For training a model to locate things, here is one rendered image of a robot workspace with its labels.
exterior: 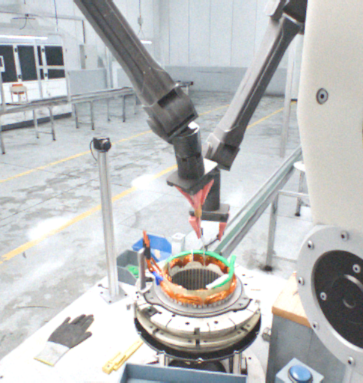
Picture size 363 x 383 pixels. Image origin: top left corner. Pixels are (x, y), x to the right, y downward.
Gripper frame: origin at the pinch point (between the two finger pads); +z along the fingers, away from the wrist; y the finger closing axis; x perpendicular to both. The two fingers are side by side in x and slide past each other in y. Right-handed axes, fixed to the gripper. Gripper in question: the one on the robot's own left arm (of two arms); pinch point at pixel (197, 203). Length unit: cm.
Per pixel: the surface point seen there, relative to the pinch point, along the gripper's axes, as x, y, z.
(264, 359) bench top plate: 16, -2, 58
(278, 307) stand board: 19.8, -2.3, 27.0
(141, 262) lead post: -7.1, 14.6, 11.3
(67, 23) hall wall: -1113, -621, 204
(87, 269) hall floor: -166, -24, 168
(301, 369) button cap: 32.1, 9.5, 23.6
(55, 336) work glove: -38, 36, 48
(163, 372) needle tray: 12.1, 28.7, 18.1
